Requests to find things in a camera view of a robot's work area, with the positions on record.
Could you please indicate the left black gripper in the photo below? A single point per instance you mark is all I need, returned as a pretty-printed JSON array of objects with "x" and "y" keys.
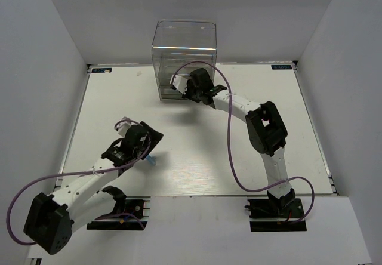
[{"x": 155, "y": 138}]

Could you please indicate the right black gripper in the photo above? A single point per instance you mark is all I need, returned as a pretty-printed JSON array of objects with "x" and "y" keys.
[{"x": 190, "y": 84}]

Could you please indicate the light blue highlighter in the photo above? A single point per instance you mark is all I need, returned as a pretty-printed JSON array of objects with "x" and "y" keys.
[{"x": 151, "y": 160}]

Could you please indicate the clear acrylic drawer organizer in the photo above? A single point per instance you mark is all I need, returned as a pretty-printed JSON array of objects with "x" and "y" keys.
[{"x": 179, "y": 47}]

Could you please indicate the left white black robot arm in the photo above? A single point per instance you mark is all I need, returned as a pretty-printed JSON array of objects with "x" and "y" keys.
[{"x": 54, "y": 218}]

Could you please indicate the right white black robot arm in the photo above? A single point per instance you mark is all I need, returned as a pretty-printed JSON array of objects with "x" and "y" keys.
[{"x": 266, "y": 130}]

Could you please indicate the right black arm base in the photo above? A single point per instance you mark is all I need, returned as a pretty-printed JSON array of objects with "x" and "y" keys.
[{"x": 264, "y": 218}]

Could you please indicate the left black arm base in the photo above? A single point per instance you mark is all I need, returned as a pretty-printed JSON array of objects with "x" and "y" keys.
[{"x": 134, "y": 217}]

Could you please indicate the right blue table label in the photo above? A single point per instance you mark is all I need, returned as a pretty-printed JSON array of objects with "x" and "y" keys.
[{"x": 281, "y": 67}]

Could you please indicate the blue table label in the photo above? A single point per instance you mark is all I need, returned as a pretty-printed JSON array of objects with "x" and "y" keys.
[
  {"x": 281, "y": 67},
  {"x": 101, "y": 70}
]

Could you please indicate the left blue table label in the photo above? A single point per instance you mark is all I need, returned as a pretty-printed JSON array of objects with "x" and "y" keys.
[{"x": 101, "y": 70}]

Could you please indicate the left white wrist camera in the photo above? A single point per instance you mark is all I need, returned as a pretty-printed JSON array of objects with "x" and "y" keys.
[{"x": 123, "y": 126}]

